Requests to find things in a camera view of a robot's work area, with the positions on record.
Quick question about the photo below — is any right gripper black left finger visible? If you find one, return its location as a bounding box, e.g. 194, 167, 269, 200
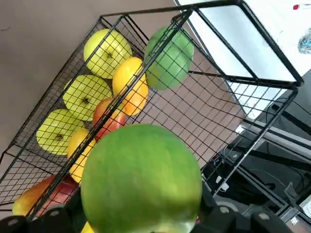
0, 194, 89, 233

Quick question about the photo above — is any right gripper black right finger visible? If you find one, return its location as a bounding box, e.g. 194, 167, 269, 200
194, 184, 296, 233

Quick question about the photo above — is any green apple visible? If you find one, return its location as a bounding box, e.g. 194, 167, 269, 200
144, 25, 195, 91
80, 123, 203, 233

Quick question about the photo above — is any yellow-green apple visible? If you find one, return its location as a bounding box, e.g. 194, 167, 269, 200
35, 108, 86, 156
83, 28, 133, 80
62, 74, 114, 122

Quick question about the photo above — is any yellow orange mango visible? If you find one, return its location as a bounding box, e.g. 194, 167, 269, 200
67, 128, 98, 184
112, 57, 149, 117

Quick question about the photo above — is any clear plastic bag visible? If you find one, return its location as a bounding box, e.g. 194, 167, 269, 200
297, 28, 311, 53

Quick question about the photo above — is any white desk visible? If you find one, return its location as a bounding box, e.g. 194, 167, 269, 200
176, 0, 311, 119

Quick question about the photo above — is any black wire fruit shelf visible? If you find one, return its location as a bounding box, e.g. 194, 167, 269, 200
0, 0, 305, 220

